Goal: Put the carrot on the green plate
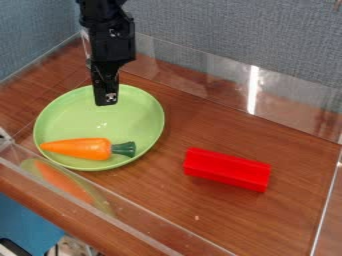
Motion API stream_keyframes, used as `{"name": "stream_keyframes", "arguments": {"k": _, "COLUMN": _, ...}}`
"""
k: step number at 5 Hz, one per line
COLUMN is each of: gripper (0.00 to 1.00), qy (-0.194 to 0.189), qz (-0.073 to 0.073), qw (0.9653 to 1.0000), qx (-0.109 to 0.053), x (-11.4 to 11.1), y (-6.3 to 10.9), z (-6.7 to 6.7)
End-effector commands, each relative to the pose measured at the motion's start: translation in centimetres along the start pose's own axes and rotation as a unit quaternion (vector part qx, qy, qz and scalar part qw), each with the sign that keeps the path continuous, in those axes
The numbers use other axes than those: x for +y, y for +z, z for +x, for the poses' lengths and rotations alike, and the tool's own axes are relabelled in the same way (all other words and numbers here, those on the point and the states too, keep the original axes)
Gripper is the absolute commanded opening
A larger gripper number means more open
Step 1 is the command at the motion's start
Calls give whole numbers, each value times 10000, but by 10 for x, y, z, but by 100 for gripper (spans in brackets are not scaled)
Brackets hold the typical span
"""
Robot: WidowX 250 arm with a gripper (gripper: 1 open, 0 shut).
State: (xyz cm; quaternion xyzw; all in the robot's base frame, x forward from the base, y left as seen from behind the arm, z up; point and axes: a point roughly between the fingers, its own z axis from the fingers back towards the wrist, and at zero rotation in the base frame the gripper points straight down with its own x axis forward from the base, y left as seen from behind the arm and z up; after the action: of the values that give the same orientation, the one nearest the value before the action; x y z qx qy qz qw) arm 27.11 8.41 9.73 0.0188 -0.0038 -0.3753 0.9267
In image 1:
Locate orange toy carrot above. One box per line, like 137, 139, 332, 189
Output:
40, 138, 136, 161

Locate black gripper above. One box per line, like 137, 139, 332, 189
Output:
85, 16, 136, 106

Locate red rectangular block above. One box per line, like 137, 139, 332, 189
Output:
183, 147, 271, 192

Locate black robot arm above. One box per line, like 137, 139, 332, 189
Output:
76, 0, 136, 106

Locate clear acrylic enclosure wall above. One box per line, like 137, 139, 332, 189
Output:
0, 36, 342, 256

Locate green plastic plate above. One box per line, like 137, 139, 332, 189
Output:
33, 84, 165, 171

